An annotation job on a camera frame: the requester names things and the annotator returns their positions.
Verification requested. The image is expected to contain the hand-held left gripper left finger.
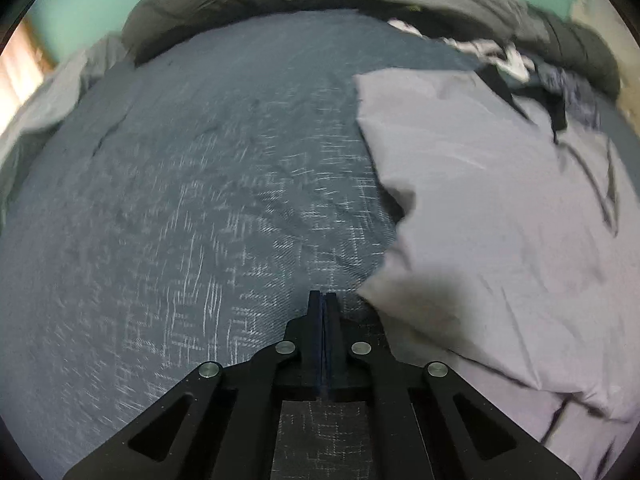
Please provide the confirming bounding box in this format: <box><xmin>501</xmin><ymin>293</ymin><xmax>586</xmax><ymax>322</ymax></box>
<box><xmin>62</xmin><ymin>290</ymin><xmax>326</xmax><ymax>480</ymax></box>

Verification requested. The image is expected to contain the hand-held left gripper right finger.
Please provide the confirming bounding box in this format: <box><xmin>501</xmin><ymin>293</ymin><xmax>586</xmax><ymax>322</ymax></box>
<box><xmin>325</xmin><ymin>292</ymin><xmax>581</xmax><ymax>480</ymax></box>

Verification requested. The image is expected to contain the light grey zip jacket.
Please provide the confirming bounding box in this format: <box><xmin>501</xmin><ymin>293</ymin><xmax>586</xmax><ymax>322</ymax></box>
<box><xmin>352</xmin><ymin>67</ymin><xmax>640</xmax><ymax>480</ymax></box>

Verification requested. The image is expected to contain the bed with blue bedspread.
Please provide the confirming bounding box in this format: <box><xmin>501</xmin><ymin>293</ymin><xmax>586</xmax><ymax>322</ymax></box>
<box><xmin>0</xmin><ymin>7</ymin><xmax>640</xmax><ymax>480</ymax></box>

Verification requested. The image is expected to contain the white crumpled garment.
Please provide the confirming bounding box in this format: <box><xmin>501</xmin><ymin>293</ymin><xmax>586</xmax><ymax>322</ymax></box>
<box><xmin>387</xmin><ymin>17</ymin><xmax>536</xmax><ymax>81</ymax></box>

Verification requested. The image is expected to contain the blue grey crumpled garment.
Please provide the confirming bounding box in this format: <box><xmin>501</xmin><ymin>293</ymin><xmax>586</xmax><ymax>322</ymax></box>
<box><xmin>537</xmin><ymin>67</ymin><xmax>603</xmax><ymax>128</ymax></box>

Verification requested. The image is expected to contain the light grey blanket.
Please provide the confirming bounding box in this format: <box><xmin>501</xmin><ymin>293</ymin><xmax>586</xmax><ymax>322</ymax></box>
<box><xmin>0</xmin><ymin>35</ymin><xmax>128</xmax><ymax>206</ymax></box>

